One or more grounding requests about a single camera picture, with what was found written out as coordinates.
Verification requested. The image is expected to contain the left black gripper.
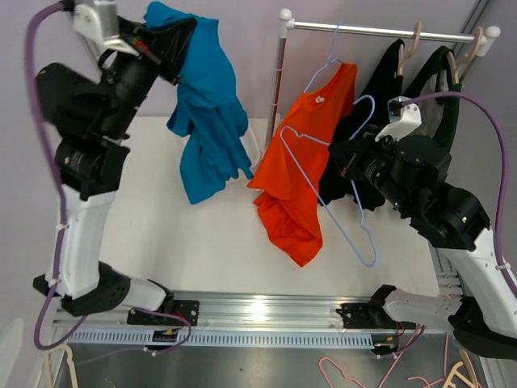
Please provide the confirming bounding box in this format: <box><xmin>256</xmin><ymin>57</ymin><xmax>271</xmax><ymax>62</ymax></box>
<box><xmin>92</xmin><ymin>15</ymin><xmax>195</xmax><ymax>141</ymax></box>

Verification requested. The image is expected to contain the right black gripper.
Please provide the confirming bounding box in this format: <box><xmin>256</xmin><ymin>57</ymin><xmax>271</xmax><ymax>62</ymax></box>
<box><xmin>329</xmin><ymin>124</ymin><xmax>414</xmax><ymax>215</ymax></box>

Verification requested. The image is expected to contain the black t shirt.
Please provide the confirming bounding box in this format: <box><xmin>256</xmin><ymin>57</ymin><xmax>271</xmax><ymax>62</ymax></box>
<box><xmin>319</xmin><ymin>39</ymin><xmax>405</xmax><ymax>211</ymax></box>

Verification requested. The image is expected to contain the orange t shirt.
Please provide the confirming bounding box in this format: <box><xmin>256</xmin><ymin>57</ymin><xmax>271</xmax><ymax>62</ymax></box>
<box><xmin>248</xmin><ymin>63</ymin><xmax>358</xmax><ymax>267</ymax></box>

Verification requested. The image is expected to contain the green white raglan shirt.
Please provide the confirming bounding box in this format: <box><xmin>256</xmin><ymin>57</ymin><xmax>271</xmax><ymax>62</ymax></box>
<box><xmin>404</xmin><ymin>46</ymin><xmax>462</xmax><ymax>151</ymax></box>

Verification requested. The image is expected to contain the blue t shirt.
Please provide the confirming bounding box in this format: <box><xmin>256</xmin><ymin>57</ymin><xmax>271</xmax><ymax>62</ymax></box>
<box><xmin>167</xmin><ymin>16</ymin><xmax>253</xmax><ymax>205</ymax></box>

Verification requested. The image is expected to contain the light blue wire hanger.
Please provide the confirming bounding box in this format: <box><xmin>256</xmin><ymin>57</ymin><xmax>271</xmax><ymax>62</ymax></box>
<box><xmin>280</xmin><ymin>95</ymin><xmax>379</xmax><ymax>268</ymax></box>
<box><xmin>304</xmin><ymin>21</ymin><xmax>345</xmax><ymax>93</ymax></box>

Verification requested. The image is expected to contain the beige wooden hanger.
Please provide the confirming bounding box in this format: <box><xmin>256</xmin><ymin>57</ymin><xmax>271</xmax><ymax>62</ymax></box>
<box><xmin>446</xmin><ymin>26</ymin><xmax>485</xmax><ymax>85</ymax></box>
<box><xmin>397</xmin><ymin>21</ymin><xmax>422</xmax><ymax>76</ymax></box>

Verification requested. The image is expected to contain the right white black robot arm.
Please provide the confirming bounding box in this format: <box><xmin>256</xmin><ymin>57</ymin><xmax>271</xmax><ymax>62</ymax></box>
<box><xmin>329</xmin><ymin>133</ymin><xmax>516</xmax><ymax>360</ymax></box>

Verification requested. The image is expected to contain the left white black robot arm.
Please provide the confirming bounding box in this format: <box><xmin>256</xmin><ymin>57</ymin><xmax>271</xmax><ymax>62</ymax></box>
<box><xmin>33</xmin><ymin>17</ymin><xmax>196</xmax><ymax>324</ymax></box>

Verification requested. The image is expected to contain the beige hanger on floor right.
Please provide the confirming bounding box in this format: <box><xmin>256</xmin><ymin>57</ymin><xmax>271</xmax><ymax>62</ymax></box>
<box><xmin>442</xmin><ymin>349</ymin><xmax>480</xmax><ymax>388</ymax></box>

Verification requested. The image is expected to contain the beige hanger on floor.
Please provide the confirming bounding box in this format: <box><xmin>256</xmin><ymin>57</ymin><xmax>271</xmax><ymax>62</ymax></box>
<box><xmin>42</xmin><ymin>344</ymin><xmax>79</xmax><ymax>388</ymax></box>
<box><xmin>442</xmin><ymin>349</ymin><xmax>480</xmax><ymax>388</ymax></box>

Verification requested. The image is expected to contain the beige hanger on floor left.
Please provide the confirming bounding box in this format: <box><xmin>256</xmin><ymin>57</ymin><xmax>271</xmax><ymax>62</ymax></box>
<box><xmin>42</xmin><ymin>344</ymin><xmax>79</xmax><ymax>388</ymax></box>

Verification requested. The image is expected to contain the metal clothes rack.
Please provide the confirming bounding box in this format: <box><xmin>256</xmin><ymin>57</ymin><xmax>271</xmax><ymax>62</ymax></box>
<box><xmin>264</xmin><ymin>8</ymin><xmax>501</xmax><ymax>147</ymax></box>

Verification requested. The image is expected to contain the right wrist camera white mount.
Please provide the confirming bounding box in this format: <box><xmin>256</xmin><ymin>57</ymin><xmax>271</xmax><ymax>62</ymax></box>
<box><xmin>375</xmin><ymin>96</ymin><xmax>422</xmax><ymax>142</ymax></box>

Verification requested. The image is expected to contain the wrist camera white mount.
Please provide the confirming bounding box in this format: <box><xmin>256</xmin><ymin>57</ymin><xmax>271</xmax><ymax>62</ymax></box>
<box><xmin>375</xmin><ymin>96</ymin><xmax>422</xmax><ymax>142</ymax></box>
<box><xmin>73</xmin><ymin>0</ymin><xmax>137</xmax><ymax>57</ymax></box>

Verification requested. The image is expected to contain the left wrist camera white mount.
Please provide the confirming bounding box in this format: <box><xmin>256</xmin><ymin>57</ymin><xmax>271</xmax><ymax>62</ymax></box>
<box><xmin>73</xmin><ymin>0</ymin><xmax>137</xmax><ymax>57</ymax></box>

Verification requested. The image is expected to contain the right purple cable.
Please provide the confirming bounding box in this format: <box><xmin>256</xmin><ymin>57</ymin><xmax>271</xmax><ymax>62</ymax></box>
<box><xmin>389</xmin><ymin>91</ymin><xmax>517</xmax><ymax>298</ymax></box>

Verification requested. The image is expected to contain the purple cable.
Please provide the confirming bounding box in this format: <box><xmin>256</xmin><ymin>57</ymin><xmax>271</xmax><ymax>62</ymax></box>
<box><xmin>23</xmin><ymin>0</ymin><xmax>191</xmax><ymax>356</ymax></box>
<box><xmin>389</xmin><ymin>91</ymin><xmax>517</xmax><ymax>298</ymax></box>

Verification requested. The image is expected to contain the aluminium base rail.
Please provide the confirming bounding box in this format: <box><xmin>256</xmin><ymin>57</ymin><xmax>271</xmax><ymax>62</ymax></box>
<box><xmin>51</xmin><ymin>291</ymin><xmax>370</xmax><ymax>332</ymax></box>

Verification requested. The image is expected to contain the pink wire hanger on floor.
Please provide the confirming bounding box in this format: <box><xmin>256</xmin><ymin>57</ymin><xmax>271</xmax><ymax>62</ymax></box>
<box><xmin>317</xmin><ymin>293</ymin><xmax>454</xmax><ymax>388</ymax></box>

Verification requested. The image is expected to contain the white cable duct strip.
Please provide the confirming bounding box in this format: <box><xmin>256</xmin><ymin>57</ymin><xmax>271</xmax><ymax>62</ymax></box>
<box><xmin>69</xmin><ymin>328</ymin><xmax>374</xmax><ymax>350</ymax></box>

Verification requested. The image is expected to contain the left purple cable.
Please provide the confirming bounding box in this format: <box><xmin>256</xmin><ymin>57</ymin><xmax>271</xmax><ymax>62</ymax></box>
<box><xmin>23</xmin><ymin>0</ymin><xmax>191</xmax><ymax>356</ymax></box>

